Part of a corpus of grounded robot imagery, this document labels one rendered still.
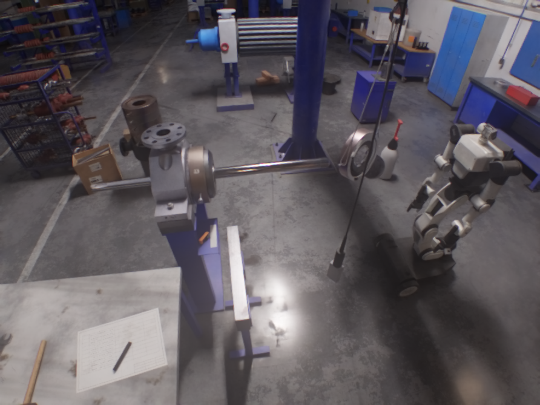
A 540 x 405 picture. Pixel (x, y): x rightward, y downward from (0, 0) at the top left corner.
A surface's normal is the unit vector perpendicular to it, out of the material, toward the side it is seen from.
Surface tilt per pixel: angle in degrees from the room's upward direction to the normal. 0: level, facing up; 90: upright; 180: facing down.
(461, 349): 0
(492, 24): 90
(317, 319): 0
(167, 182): 45
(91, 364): 0
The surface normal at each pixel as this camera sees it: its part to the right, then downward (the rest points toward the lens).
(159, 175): 0.11, -0.03
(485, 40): 0.14, 0.68
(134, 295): 0.00, -0.73
